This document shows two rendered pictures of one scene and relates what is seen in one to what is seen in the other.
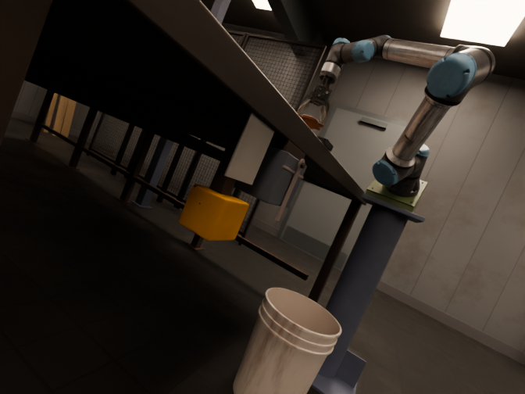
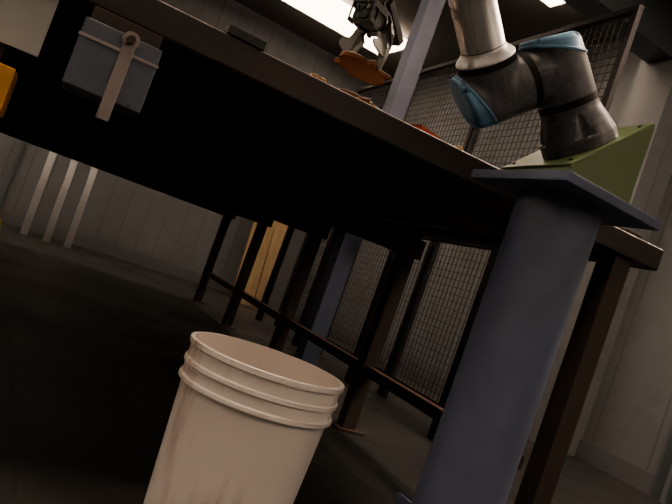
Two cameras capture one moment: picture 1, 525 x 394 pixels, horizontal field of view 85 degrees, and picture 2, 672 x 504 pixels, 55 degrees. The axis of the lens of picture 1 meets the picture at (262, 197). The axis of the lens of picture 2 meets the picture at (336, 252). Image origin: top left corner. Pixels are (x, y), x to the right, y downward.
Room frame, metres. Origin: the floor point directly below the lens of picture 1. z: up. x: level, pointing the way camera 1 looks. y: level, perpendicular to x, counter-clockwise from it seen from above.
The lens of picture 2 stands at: (0.12, -1.11, 0.55)
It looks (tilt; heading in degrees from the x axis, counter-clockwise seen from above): 2 degrees up; 39
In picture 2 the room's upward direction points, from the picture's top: 20 degrees clockwise
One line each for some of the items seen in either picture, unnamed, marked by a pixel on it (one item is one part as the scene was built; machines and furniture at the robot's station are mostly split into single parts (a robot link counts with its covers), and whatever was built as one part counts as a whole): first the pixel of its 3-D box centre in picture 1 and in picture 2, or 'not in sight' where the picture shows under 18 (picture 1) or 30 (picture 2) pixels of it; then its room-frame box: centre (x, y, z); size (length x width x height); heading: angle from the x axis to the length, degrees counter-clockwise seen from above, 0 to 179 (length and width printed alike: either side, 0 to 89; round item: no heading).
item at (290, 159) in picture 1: (273, 178); (110, 71); (0.70, -0.01, 0.77); 0.14 x 0.11 x 0.18; 153
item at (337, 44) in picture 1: (338, 54); not in sight; (1.25, -0.06, 1.36); 0.09 x 0.08 x 0.11; 38
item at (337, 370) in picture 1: (354, 288); (493, 397); (1.38, -0.59, 0.43); 0.38 x 0.38 x 0.87; 67
